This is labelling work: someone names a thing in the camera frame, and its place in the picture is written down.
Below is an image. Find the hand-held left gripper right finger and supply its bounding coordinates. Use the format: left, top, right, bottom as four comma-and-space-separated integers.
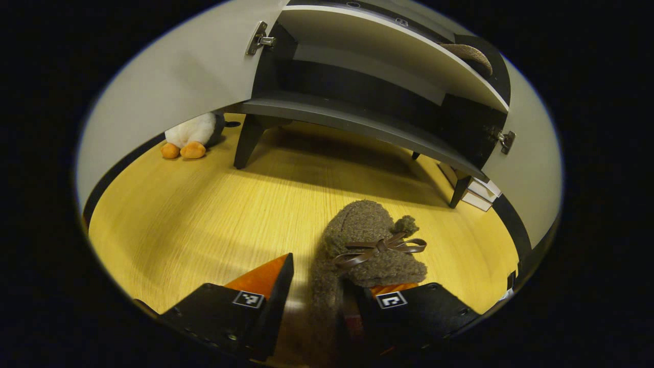
352, 282, 482, 358

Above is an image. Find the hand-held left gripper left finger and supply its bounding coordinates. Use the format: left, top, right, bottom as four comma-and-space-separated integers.
157, 252, 295, 362

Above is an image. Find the brown fuzzy shoe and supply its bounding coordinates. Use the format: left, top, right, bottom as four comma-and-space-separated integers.
438, 43, 494, 77
306, 199, 428, 368

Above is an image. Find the white shoe cabinet door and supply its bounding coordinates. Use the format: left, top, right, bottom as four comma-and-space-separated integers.
76, 0, 289, 213
480, 56, 564, 251

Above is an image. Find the white shoe cabinet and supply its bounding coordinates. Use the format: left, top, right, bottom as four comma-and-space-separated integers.
225, 0, 511, 209

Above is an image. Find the plush penguin toy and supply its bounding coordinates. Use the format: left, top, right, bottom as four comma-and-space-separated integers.
160, 111, 241, 160

